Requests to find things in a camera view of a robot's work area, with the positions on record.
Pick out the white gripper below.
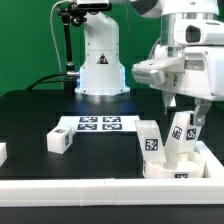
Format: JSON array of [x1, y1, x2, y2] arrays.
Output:
[[132, 19, 224, 127]]

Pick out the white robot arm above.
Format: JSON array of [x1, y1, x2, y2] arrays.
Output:
[[77, 0, 224, 125]]

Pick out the white U-shaped fence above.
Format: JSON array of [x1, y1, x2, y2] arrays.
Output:
[[0, 142, 224, 207]]

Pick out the white marker sheet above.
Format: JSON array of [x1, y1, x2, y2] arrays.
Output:
[[58, 115, 139, 132]]

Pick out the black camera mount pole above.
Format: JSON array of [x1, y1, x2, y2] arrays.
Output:
[[57, 3, 87, 95]]

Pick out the black cable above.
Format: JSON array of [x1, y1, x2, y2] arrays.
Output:
[[26, 72, 75, 91]]

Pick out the white cable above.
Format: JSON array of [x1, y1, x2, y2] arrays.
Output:
[[49, 0, 78, 74]]

